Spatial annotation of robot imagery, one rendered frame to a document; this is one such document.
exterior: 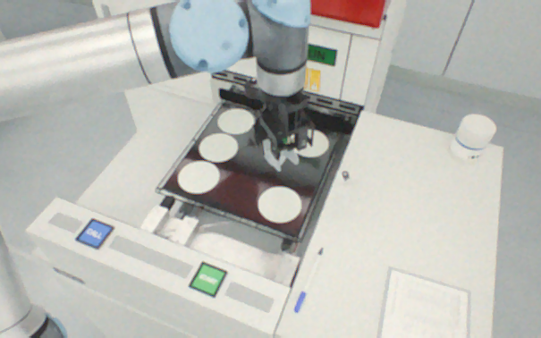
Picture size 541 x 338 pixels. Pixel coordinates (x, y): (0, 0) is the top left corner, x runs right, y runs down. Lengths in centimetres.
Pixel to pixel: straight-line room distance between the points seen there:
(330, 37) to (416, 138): 32
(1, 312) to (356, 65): 85
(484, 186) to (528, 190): 147
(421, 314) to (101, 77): 65
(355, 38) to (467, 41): 174
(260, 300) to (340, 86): 58
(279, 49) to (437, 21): 212
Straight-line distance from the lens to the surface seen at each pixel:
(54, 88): 46
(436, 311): 84
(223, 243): 95
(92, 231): 93
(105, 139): 252
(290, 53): 58
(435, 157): 106
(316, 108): 115
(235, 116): 118
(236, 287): 82
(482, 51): 274
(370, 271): 84
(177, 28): 41
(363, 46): 102
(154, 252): 88
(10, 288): 74
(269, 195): 99
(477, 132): 101
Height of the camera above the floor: 170
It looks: 50 degrees down
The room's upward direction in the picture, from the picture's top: straight up
